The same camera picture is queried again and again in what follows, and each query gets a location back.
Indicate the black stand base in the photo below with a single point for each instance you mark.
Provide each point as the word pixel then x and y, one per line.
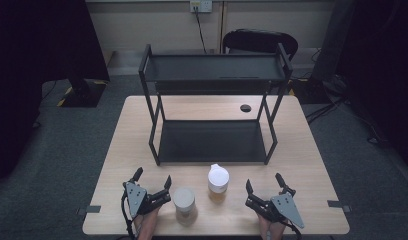
pixel 83 93

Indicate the person's right hand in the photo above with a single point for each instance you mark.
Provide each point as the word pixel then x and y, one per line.
pixel 272 230

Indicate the black chair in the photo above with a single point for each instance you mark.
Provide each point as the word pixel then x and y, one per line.
pixel 258 40

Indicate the white wall socket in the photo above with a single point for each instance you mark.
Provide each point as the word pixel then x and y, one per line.
pixel 201 5

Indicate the black two-tier metal rack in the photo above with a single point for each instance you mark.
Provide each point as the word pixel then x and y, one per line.
pixel 212 141

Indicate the dark curtain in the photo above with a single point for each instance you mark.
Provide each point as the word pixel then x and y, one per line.
pixel 32 66
pixel 382 66

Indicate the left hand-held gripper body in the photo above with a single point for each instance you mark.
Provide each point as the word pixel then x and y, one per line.
pixel 136 198

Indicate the black table grommet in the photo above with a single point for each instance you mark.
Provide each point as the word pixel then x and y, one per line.
pixel 245 108

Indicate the person's left hand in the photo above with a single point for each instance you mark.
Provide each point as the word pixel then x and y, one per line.
pixel 148 224

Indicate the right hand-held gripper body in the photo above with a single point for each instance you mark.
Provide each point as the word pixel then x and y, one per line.
pixel 286 208

